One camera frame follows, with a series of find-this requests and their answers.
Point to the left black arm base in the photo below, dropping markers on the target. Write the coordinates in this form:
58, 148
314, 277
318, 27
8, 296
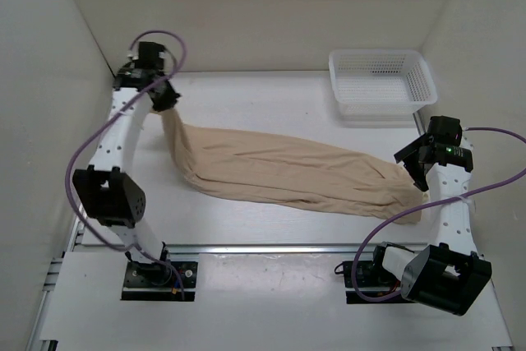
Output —
154, 283

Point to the beige trousers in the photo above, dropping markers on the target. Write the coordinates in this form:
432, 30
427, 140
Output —
287, 171

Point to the aluminium rail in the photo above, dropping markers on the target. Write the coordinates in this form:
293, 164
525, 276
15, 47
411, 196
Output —
265, 282

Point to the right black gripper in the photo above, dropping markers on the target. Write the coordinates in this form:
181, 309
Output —
408, 155

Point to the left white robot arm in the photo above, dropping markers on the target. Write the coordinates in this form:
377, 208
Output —
105, 187

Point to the white plastic basket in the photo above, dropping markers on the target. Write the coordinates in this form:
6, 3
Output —
384, 83

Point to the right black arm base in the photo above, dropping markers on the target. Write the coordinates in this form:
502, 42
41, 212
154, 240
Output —
385, 278

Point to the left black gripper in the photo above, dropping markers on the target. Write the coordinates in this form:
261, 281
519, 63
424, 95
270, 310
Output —
169, 100

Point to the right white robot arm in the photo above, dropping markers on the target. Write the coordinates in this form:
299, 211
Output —
448, 274

